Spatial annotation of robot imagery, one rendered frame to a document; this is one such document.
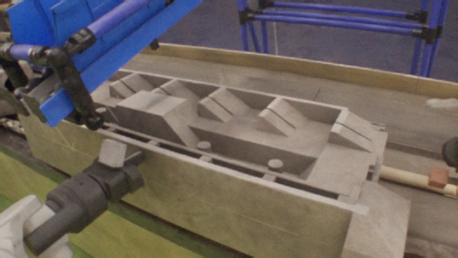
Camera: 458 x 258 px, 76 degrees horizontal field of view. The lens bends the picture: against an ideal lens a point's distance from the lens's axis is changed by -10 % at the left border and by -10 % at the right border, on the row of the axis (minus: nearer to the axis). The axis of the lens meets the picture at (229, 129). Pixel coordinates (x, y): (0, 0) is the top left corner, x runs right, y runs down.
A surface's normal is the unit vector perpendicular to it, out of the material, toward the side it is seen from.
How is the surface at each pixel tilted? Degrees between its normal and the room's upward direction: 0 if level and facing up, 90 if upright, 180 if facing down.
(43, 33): 88
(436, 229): 0
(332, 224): 80
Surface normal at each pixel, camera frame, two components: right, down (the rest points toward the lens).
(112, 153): -0.45, -0.05
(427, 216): -0.13, -0.79
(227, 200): -0.50, 0.44
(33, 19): 0.86, 0.18
